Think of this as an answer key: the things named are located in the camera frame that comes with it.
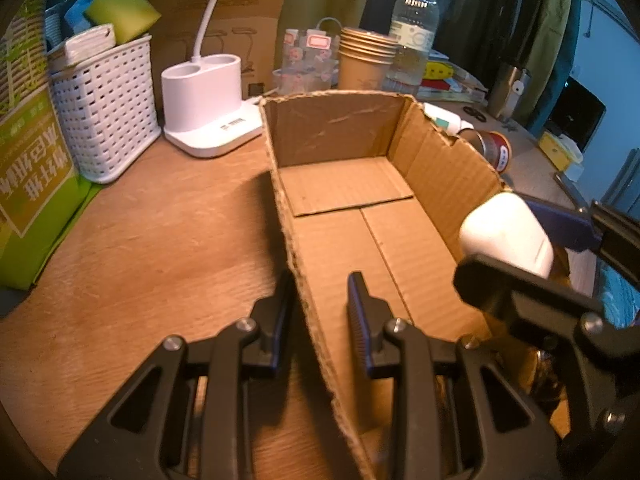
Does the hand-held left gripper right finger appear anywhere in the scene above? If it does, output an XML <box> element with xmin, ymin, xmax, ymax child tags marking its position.
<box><xmin>346</xmin><ymin>271</ymin><xmax>558</xmax><ymax>480</ymax></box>

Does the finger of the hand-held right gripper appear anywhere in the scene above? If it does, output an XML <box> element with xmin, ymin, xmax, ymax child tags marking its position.
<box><xmin>452</xmin><ymin>255</ymin><xmax>640</xmax><ymax>458</ymax></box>
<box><xmin>515</xmin><ymin>192</ymin><xmax>640</xmax><ymax>281</ymax></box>

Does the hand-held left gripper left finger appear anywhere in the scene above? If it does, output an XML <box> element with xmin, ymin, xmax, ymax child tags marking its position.
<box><xmin>57</xmin><ymin>270</ymin><xmax>297</xmax><ymax>480</ymax></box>

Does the white earbuds case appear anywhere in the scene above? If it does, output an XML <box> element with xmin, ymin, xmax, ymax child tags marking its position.
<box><xmin>459</xmin><ymin>192</ymin><xmax>555</xmax><ymax>278</ymax></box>

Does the red and gold tin can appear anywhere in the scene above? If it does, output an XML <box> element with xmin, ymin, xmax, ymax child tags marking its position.
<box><xmin>457</xmin><ymin>129</ymin><xmax>512</xmax><ymax>175</ymax></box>

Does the cardboard box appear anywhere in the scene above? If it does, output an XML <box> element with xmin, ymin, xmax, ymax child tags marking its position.
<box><xmin>257</xmin><ymin>89</ymin><xmax>573</xmax><ymax>480</ymax></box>

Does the white bottle with teal label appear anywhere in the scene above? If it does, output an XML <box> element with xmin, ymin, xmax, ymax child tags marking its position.
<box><xmin>422</xmin><ymin>101</ymin><xmax>473</xmax><ymax>136</ymax></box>

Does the yellow box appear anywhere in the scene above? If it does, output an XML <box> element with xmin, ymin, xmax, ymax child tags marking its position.
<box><xmin>539</xmin><ymin>131</ymin><xmax>585</xmax><ymax>172</ymax></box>

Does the black monitor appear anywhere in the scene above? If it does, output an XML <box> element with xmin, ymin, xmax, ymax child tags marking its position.
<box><xmin>547</xmin><ymin>76</ymin><xmax>607</xmax><ymax>153</ymax></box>

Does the steel tumbler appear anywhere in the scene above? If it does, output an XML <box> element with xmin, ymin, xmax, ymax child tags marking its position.
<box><xmin>487</xmin><ymin>64</ymin><xmax>532</xmax><ymax>120</ymax></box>

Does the pile of yellow booklets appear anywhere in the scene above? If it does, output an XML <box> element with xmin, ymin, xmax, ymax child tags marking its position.
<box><xmin>417</xmin><ymin>50</ymin><xmax>488</xmax><ymax>103</ymax></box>

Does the hanging olive garment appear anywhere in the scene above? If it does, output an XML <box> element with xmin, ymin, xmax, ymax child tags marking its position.
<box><xmin>520</xmin><ymin>0</ymin><xmax>581</xmax><ymax>131</ymax></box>

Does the white lamp base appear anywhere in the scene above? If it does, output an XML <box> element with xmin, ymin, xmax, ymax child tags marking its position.
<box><xmin>161</xmin><ymin>0</ymin><xmax>265</xmax><ymax>158</ymax></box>

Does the clear plastic water bottle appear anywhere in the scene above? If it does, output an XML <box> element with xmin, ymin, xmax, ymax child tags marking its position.
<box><xmin>385</xmin><ymin>0</ymin><xmax>441</xmax><ymax>97</ymax></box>

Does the stack of brown paper cups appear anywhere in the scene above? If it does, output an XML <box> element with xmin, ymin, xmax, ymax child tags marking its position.
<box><xmin>337</xmin><ymin>26</ymin><xmax>399</xmax><ymax>92</ymax></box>

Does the small patterned gift bag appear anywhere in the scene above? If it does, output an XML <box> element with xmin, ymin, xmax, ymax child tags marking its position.
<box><xmin>272</xmin><ymin>17</ymin><xmax>341</xmax><ymax>97</ymax></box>

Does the white plastic basket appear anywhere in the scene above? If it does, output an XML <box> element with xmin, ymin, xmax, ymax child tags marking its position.
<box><xmin>48</xmin><ymin>34</ymin><xmax>163</xmax><ymax>184</ymax></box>

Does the green paper cup package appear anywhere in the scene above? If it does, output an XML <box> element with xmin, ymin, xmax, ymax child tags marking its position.
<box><xmin>0</xmin><ymin>0</ymin><xmax>93</xmax><ymax>291</ymax></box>

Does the flat brown cardboard package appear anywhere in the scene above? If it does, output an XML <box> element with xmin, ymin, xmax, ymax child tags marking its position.
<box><xmin>143</xmin><ymin>0</ymin><xmax>291</xmax><ymax>98</ymax></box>

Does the white tissue pack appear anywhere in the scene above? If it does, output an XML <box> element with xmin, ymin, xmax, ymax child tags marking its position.
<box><xmin>47</xmin><ymin>24</ymin><xmax>117</xmax><ymax>73</ymax></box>

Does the yellow-green sponge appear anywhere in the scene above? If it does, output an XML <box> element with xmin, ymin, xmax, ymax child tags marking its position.
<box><xmin>83</xmin><ymin>0</ymin><xmax>162</xmax><ymax>43</ymax></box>

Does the blue packet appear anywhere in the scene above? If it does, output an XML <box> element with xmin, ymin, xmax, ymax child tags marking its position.
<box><xmin>62</xmin><ymin>0</ymin><xmax>96</xmax><ymax>36</ymax></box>

